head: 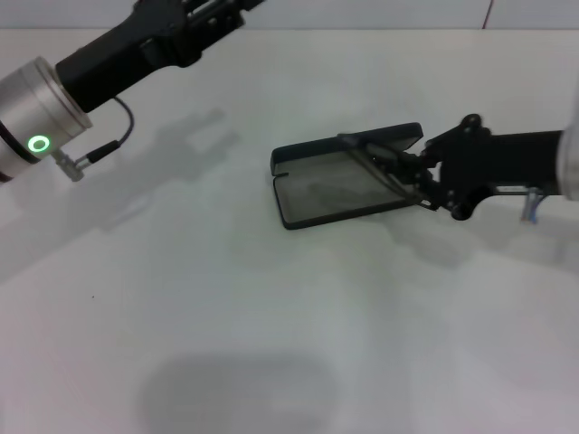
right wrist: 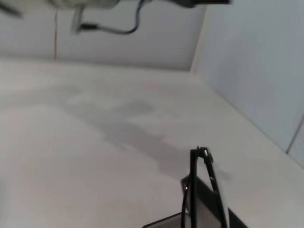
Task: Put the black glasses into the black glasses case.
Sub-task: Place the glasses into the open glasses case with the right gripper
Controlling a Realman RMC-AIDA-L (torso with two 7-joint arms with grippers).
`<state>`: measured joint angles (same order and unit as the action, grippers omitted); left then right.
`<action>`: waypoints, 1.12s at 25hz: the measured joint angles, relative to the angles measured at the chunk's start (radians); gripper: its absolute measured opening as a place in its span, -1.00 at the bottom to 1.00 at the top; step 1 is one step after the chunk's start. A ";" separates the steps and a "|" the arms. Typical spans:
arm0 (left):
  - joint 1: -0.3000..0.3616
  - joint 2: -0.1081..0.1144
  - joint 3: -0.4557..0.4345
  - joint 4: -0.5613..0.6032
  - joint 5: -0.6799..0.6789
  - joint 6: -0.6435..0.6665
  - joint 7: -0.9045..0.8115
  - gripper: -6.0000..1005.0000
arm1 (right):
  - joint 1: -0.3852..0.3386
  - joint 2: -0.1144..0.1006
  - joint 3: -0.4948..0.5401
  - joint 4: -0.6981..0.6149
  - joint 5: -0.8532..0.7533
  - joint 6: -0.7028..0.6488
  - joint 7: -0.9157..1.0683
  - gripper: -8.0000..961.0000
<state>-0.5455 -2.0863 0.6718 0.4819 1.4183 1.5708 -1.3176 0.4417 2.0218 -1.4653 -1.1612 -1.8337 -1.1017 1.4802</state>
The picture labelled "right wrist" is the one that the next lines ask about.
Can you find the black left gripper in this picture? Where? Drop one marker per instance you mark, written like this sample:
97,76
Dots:
204,2

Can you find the black glasses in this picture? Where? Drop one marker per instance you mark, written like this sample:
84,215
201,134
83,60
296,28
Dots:
193,190

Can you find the black glasses case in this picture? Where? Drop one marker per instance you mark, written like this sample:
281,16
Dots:
204,202

